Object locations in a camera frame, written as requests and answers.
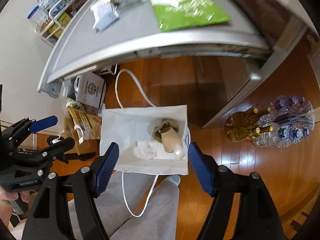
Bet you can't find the brown paper snack bag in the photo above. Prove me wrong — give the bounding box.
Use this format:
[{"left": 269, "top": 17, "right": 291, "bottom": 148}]
[{"left": 64, "top": 106, "right": 102, "bottom": 155}]

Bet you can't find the blue lid plastic jar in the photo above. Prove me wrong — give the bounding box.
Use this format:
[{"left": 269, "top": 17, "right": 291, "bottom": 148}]
[{"left": 27, "top": 5, "right": 50, "bottom": 29}]

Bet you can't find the water bottle pack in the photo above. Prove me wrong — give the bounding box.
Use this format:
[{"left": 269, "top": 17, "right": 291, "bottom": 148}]
[{"left": 253, "top": 95, "right": 315, "bottom": 148}]

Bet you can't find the white wire rack cart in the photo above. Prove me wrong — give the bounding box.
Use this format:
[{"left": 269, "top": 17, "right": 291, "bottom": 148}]
[{"left": 35, "top": 0, "right": 87, "bottom": 47}]

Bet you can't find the green white snack bag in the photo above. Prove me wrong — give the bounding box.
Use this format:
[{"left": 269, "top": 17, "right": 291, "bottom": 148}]
[{"left": 149, "top": 0, "right": 231, "bottom": 33}]

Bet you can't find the white logo paper bag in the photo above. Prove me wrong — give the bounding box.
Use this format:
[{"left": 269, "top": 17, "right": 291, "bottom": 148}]
[{"left": 74, "top": 72, "right": 106, "bottom": 108}]

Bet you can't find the clear plastic bag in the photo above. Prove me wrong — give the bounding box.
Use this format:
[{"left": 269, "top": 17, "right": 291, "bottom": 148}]
[{"left": 174, "top": 143, "right": 187, "bottom": 160}]

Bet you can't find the gold foil wine bottle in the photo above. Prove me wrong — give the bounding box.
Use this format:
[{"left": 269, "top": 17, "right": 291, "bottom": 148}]
[{"left": 224, "top": 107, "right": 273, "bottom": 142}]

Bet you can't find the white paper trash bag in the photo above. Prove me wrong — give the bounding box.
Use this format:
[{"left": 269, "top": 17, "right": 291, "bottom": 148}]
[{"left": 99, "top": 68, "right": 192, "bottom": 218}]

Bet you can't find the white tissue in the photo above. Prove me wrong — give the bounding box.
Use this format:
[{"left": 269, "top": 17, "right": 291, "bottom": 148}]
[{"left": 133, "top": 140, "right": 157, "bottom": 160}]

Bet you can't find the brown pulp cup carrier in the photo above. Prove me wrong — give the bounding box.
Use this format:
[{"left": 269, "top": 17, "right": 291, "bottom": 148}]
[{"left": 152, "top": 119, "right": 179, "bottom": 143}]

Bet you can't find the small white plastic tub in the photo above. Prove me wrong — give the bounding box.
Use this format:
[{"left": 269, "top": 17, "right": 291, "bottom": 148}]
[{"left": 90, "top": 0, "right": 119, "bottom": 32}]

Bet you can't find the brown paper cup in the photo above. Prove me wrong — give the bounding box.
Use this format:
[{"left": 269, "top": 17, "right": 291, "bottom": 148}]
[{"left": 161, "top": 128, "right": 183, "bottom": 153}]

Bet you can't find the person left hand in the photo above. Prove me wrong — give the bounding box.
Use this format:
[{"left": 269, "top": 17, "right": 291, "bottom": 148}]
[{"left": 0, "top": 187, "right": 18, "bottom": 227}]

